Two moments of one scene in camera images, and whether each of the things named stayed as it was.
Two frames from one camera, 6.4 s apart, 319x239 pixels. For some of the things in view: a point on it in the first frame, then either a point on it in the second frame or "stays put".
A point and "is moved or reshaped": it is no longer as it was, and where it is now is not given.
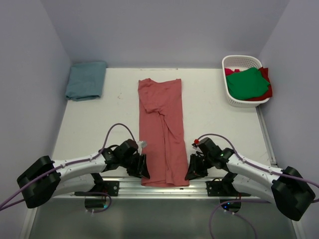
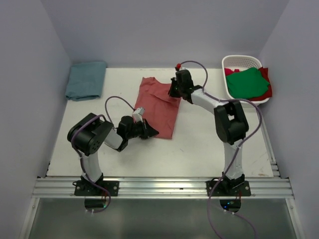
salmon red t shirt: [161, 131] is moved or reshaped
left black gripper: [141, 169] → [148, 130]
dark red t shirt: [264, 71] stays put
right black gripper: [194, 171] → [171, 92]
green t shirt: [247, 84] stays put
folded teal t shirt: [86, 80] stays put
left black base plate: [109, 187] stays put
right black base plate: [218, 188] stays put
